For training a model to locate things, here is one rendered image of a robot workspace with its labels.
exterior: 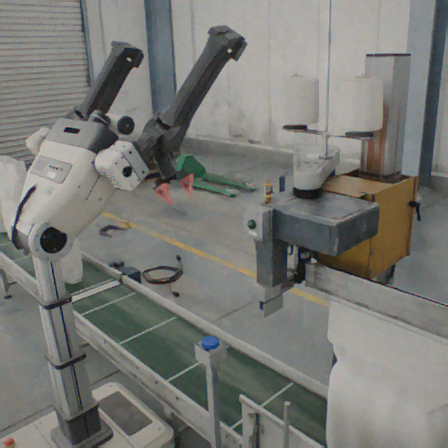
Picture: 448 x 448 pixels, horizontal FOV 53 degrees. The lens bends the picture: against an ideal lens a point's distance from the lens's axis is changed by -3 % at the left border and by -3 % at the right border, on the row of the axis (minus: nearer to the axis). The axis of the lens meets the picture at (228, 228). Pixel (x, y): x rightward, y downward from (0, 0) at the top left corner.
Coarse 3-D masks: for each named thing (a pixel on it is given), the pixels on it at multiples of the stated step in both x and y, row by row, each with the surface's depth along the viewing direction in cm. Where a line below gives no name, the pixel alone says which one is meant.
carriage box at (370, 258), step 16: (336, 176) 166; (352, 176) 174; (416, 176) 162; (368, 192) 146; (384, 192) 148; (400, 192) 156; (416, 192) 165; (384, 208) 150; (400, 208) 159; (384, 224) 153; (400, 224) 162; (368, 240) 148; (384, 240) 156; (400, 240) 166; (320, 256) 164; (352, 256) 154; (368, 256) 150; (384, 256) 159; (400, 256) 169; (352, 272) 156; (368, 272) 152
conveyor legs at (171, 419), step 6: (84, 342) 283; (168, 414) 203; (174, 414) 204; (168, 420) 205; (174, 420) 205; (174, 426) 206; (186, 426) 215; (174, 432) 207; (180, 432) 212; (174, 438) 208
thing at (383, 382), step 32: (352, 320) 145; (352, 352) 148; (384, 352) 139; (416, 352) 130; (352, 384) 142; (384, 384) 135; (416, 384) 132; (352, 416) 144; (384, 416) 133; (416, 416) 127
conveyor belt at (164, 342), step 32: (128, 288) 295; (96, 320) 259; (128, 320) 258; (160, 320) 258; (128, 352) 229; (160, 352) 229; (192, 352) 228; (192, 384) 205; (224, 384) 204; (256, 384) 204; (288, 384) 203; (224, 416) 185; (320, 416) 183
